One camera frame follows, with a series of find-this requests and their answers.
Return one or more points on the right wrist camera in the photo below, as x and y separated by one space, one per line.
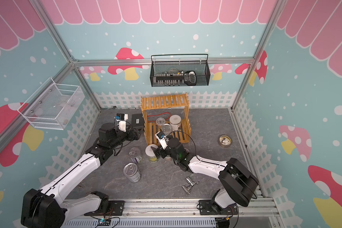
162 138

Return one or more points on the black network switch box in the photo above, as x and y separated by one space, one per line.
138 122

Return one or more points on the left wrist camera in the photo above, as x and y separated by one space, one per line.
121 120

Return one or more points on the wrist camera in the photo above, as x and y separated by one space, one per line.
162 138
121 120

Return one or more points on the white wire wall basket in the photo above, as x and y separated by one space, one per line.
52 105

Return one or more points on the white-label jar with lid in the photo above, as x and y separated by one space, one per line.
175 122

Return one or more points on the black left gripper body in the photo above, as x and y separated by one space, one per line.
128 136

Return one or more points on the clear plastic cup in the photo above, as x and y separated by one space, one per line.
160 122

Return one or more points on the purple-label tin can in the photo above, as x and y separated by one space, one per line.
136 155

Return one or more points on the metal faucet piece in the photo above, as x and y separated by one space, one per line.
188 187

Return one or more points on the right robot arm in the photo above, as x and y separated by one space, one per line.
239 184

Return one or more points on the yellow seed jar white lid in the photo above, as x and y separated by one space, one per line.
150 153

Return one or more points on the small green circuit board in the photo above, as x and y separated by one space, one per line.
103 222

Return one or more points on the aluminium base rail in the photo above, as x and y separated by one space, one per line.
184 213

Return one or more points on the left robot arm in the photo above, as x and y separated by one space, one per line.
47 208

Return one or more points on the black terminal strip in basket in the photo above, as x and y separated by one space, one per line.
179 79

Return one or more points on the small silver pull-tab can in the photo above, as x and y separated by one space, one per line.
166 129

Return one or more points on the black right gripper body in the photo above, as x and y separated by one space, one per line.
163 153

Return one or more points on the black mesh wall basket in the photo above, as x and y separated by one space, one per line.
162 64

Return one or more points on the wooden two-tier shelf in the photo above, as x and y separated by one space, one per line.
165 106

